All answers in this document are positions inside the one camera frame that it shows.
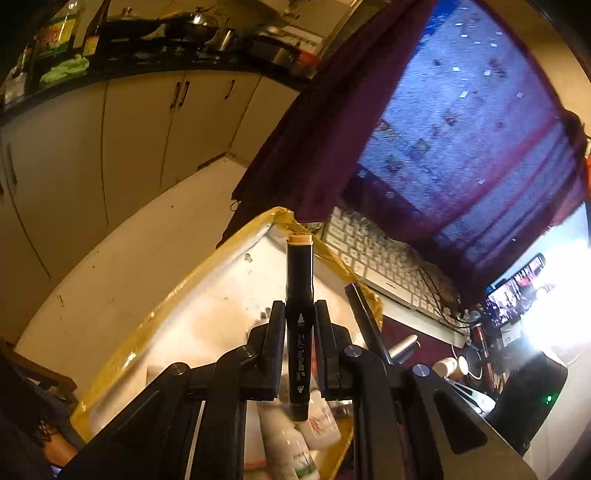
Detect white bottle red stripe label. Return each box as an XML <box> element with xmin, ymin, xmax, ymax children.
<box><xmin>295</xmin><ymin>389</ymin><xmax>342</xmax><ymax>450</ymax></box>

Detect black marker tan cap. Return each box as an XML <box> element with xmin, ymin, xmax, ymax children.
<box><xmin>286</xmin><ymin>234</ymin><xmax>315</xmax><ymax>422</ymax></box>

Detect silver white marker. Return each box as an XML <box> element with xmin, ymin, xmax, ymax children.
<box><xmin>389</xmin><ymin>334</ymin><xmax>421</xmax><ymax>364</ymax></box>

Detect red grey carton box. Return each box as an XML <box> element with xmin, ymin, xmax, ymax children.
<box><xmin>243</xmin><ymin>401</ymin><xmax>267</xmax><ymax>470</ymax></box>

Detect white computer keyboard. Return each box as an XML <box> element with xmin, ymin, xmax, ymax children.
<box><xmin>322</xmin><ymin>207</ymin><xmax>470</xmax><ymax>348</ymax></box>

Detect yellow taped white tray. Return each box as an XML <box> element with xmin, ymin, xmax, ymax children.
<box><xmin>68</xmin><ymin>205</ymin><xmax>385</xmax><ymax>480</ymax></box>

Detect red microphone on stand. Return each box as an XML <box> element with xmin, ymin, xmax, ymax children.
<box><xmin>469</xmin><ymin>311</ymin><xmax>499</xmax><ymax>397</ymax></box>

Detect smartphone on stand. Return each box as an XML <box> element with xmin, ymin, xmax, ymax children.
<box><xmin>485</xmin><ymin>253</ymin><xmax>551</xmax><ymax>328</ymax></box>

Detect monitor under maroon cloth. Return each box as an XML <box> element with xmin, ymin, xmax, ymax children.
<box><xmin>225</xmin><ymin>1</ymin><xmax>588</xmax><ymax>302</ymax></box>

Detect kitchen cabinets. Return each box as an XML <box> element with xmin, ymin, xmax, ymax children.
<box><xmin>1</xmin><ymin>70</ymin><xmax>297</xmax><ymax>343</ymax></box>

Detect black wok on stove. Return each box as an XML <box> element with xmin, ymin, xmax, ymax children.
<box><xmin>159</xmin><ymin>6</ymin><xmax>236</xmax><ymax>46</ymax></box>

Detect green cloth on counter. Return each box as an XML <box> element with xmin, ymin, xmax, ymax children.
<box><xmin>40</xmin><ymin>54</ymin><xmax>90</xmax><ymax>86</ymax></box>

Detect dark sauce bottle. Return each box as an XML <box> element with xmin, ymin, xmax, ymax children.
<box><xmin>82</xmin><ymin>0</ymin><xmax>111</xmax><ymax>58</ymax></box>

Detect large glass jar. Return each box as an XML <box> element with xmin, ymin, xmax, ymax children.
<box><xmin>34</xmin><ymin>0</ymin><xmax>85</xmax><ymax>65</ymax></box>

